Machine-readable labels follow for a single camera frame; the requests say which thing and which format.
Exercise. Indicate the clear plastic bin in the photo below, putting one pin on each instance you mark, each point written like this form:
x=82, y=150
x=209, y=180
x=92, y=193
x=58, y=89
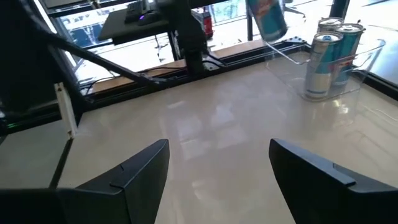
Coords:
x=289, y=77

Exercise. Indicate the red canister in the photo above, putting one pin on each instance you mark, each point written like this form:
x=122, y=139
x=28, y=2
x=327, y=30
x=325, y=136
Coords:
x=206, y=23

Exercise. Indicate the black clamp post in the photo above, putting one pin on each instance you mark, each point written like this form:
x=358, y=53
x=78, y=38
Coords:
x=339, y=7

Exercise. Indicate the black computer mouse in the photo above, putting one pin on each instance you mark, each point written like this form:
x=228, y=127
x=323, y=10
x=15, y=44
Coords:
x=149, y=18

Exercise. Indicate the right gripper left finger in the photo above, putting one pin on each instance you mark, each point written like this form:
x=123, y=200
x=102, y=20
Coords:
x=109, y=202

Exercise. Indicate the black desk top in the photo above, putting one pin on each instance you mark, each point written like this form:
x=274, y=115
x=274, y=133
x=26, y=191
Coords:
x=124, y=31

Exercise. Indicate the white bracket strip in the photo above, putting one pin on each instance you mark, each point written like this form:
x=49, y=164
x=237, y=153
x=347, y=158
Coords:
x=66, y=112

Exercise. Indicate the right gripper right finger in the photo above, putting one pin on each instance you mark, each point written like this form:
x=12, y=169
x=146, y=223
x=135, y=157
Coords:
x=326, y=199

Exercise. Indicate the blue silver Red Bull can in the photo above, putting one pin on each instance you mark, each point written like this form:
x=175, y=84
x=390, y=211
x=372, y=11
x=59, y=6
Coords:
x=321, y=62
x=351, y=46
x=269, y=18
x=329, y=22

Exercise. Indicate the black metal table frame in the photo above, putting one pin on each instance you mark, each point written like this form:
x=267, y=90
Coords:
x=118, y=97

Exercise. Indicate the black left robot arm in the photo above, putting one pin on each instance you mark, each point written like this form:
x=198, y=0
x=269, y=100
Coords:
x=190, y=34

